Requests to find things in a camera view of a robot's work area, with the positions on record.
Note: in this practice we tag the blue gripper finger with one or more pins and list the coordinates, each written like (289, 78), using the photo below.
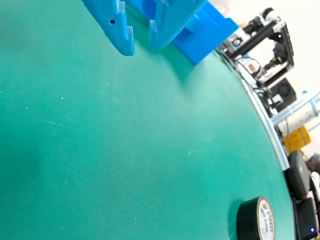
(170, 22)
(117, 30)

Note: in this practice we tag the black electrical tape roll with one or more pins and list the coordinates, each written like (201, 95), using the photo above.
(247, 220)

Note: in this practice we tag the blue plastic box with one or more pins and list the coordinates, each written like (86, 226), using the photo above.
(205, 37)

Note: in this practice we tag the black box with fan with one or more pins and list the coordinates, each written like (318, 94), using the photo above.
(283, 90)

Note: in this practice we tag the yellow cardboard box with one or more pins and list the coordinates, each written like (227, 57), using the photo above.
(296, 140)

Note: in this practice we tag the black box with blue light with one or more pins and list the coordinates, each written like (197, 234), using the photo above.
(305, 217)

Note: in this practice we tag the green table mat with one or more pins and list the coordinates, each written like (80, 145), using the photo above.
(100, 150)

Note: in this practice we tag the white paper roll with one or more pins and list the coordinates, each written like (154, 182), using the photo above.
(297, 121)

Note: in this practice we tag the dark grey rounded device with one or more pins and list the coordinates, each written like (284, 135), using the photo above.
(297, 172)

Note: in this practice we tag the black frame 3D printer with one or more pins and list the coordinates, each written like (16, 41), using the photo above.
(252, 42)

